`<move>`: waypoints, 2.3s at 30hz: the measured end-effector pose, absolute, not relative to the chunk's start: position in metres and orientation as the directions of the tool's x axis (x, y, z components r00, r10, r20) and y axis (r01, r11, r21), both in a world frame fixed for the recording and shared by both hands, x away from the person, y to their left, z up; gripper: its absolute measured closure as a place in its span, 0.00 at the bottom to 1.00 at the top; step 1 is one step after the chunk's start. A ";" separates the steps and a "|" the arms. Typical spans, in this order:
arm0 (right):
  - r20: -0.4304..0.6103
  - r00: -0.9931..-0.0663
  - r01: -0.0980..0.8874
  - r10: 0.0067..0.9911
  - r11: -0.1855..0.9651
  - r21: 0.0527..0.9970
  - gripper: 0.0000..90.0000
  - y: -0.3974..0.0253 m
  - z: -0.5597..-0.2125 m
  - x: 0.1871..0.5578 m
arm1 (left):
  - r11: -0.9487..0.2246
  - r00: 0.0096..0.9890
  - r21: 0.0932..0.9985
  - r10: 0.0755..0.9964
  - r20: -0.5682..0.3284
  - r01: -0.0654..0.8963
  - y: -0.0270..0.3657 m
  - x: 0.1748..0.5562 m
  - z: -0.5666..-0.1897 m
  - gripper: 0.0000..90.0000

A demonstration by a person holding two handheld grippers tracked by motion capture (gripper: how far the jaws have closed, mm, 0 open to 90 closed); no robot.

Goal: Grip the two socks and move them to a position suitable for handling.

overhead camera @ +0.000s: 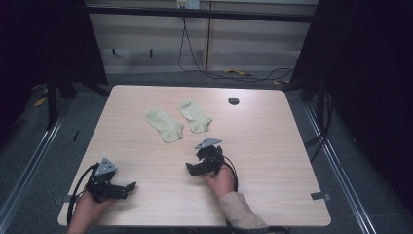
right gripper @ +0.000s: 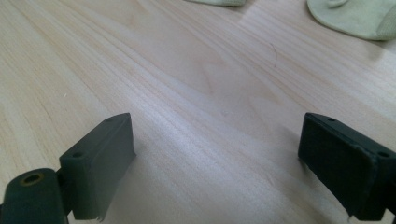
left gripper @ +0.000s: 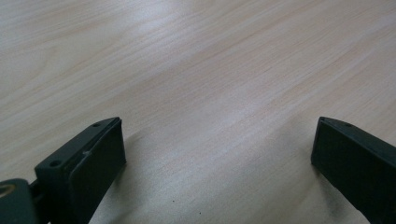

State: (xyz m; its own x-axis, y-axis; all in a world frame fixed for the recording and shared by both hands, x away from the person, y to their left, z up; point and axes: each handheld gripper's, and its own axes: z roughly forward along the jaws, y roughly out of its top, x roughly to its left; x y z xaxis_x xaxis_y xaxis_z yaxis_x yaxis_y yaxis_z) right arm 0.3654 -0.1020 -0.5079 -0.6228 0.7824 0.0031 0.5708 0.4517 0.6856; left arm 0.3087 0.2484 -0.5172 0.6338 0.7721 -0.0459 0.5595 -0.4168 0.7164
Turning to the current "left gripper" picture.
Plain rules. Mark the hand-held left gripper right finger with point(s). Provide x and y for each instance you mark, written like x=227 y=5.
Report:
x=355 y=161

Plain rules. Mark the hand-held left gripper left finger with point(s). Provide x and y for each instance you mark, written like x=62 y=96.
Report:
x=84 y=165

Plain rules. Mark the pale green cloth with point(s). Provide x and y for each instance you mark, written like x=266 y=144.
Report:
x=218 y=193

